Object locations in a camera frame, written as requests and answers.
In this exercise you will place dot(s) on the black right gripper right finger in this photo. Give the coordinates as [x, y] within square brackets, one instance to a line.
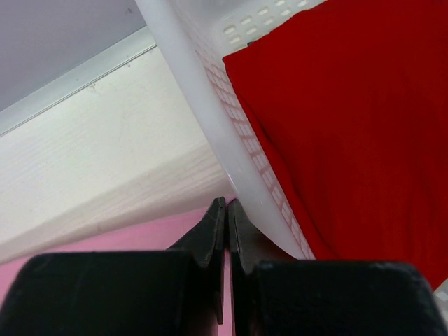
[275, 294]

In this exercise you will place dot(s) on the pink polo shirt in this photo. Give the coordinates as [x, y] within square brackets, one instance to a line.
[156, 235]

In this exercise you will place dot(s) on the white plastic basket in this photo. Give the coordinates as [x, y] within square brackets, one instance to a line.
[194, 38]

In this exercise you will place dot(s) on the red folded shirt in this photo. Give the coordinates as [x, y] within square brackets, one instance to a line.
[349, 102]

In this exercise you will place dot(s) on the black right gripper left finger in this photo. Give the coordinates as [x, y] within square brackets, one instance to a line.
[177, 291]

